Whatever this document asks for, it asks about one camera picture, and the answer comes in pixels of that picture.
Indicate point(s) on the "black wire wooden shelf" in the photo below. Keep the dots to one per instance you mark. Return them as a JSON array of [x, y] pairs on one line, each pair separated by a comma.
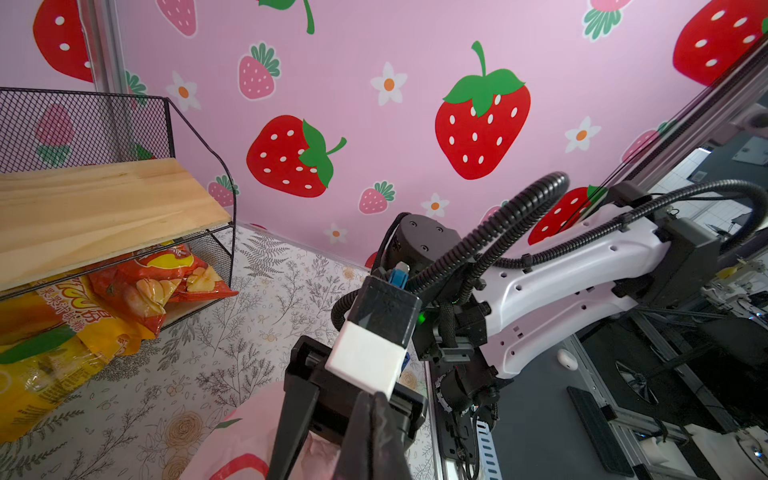
[[94, 181]]

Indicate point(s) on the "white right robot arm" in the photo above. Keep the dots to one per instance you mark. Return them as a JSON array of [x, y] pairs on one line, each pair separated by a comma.
[[479, 317]]

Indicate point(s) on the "floral table mat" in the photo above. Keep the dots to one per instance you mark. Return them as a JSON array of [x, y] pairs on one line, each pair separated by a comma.
[[145, 415]]

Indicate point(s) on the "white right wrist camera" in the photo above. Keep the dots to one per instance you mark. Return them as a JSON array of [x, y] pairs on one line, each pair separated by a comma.
[[370, 349]]

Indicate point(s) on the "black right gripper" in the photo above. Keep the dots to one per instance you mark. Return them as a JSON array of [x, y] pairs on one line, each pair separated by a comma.
[[318, 401]]

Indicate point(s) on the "yellow snack packets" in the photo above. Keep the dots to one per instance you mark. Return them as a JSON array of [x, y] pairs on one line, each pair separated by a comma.
[[57, 337]]

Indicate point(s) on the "pink plastic grocery bag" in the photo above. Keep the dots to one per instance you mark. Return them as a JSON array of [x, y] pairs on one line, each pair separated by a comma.
[[241, 445]]

